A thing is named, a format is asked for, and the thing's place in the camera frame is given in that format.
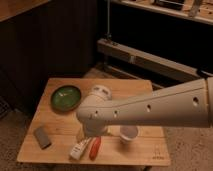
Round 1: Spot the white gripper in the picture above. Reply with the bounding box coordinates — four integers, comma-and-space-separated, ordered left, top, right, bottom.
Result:
82, 121, 108, 137

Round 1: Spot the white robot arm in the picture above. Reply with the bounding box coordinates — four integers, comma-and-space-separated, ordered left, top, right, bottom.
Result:
76, 77, 213, 137

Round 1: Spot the green ceramic bowl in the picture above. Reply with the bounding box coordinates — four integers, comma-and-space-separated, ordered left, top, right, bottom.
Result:
50, 85, 82, 112

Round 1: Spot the white tube with cap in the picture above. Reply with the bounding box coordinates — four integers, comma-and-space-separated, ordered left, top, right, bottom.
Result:
69, 138, 91, 160

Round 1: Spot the wooden table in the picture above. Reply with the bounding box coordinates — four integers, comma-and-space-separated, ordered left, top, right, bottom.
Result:
17, 78, 171, 166

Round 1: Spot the grey rectangular sponge block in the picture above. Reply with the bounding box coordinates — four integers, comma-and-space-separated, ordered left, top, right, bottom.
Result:
33, 127, 51, 149

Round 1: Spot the wooden bench beam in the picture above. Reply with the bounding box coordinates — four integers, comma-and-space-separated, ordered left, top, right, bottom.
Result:
97, 38, 213, 82

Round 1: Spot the metal pole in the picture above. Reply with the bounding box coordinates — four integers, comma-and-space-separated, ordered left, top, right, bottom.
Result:
106, 0, 111, 41

